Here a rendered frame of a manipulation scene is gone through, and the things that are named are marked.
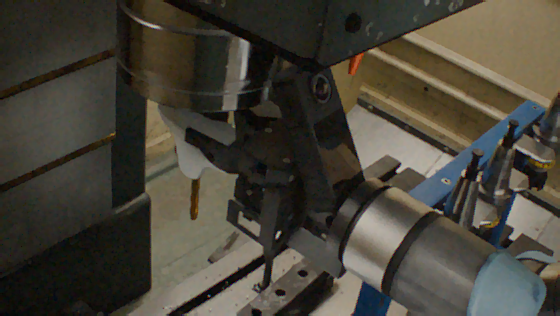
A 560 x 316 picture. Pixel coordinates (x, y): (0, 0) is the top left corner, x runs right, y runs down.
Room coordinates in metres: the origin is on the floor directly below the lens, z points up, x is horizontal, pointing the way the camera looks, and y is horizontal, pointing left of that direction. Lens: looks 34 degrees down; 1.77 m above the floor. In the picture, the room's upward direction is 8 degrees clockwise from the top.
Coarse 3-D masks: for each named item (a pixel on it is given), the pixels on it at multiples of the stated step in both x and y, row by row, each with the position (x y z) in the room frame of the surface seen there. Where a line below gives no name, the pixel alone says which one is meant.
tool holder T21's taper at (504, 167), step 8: (496, 152) 0.80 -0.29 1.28; (504, 152) 0.79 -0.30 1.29; (512, 152) 0.79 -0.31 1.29; (496, 160) 0.79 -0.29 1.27; (504, 160) 0.79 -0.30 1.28; (512, 160) 0.79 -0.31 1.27; (488, 168) 0.80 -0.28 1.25; (496, 168) 0.79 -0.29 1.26; (504, 168) 0.78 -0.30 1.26; (488, 176) 0.79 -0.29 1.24; (496, 176) 0.78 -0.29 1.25; (504, 176) 0.78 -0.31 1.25; (480, 184) 0.80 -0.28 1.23; (488, 184) 0.79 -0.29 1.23; (496, 184) 0.78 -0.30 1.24; (504, 184) 0.78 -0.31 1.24; (496, 192) 0.78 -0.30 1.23; (504, 192) 0.78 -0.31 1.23
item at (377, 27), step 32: (192, 0) 0.40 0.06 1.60; (224, 0) 0.38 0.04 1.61; (256, 0) 0.37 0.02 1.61; (288, 0) 0.35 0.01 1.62; (320, 0) 0.35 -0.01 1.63; (352, 0) 0.35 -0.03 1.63; (384, 0) 0.38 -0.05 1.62; (416, 0) 0.41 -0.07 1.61; (448, 0) 0.45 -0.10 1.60; (480, 0) 0.49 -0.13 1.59; (256, 32) 0.37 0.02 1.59; (288, 32) 0.35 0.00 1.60; (320, 32) 0.35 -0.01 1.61; (352, 32) 0.35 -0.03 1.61; (384, 32) 0.39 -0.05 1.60; (320, 64) 0.35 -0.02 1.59
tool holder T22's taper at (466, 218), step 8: (464, 176) 0.71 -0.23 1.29; (456, 184) 0.71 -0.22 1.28; (464, 184) 0.70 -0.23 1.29; (472, 184) 0.70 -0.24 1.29; (456, 192) 0.71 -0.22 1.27; (464, 192) 0.70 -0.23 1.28; (472, 192) 0.70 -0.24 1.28; (448, 200) 0.71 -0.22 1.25; (456, 200) 0.70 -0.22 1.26; (464, 200) 0.70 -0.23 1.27; (472, 200) 0.70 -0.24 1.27; (448, 208) 0.71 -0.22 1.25; (456, 208) 0.70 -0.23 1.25; (464, 208) 0.70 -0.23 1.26; (472, 208) 0.70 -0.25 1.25; (448, 216) 0.70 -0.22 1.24; (456, 216) 0.70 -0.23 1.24; (464, 216) 0.69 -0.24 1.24; (472, 216) 0.70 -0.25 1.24; (464, 224) 0.69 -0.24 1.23; (472, 224) 0.70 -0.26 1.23
